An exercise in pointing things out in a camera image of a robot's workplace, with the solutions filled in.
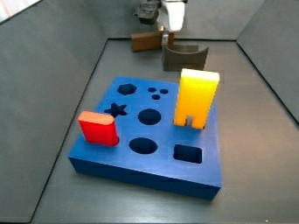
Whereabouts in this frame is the red rounded block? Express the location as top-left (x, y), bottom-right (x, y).
top-left (78, 111), bottom-right (119, 146)

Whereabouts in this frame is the yellow slotted block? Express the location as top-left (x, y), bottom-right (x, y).
top-left (174, 68), bottom-right (221, 130)

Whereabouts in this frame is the blue shape sorter block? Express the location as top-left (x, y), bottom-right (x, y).
top-left (70, 77), bottom-right (222, 200)

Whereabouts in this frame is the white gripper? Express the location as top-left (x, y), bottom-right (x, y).
top-left (157, 0), bottom-right (185, 46)

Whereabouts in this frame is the dark grey cradle fixture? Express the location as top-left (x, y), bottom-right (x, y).
top-left (163, 45), bottom-right (210, 72)

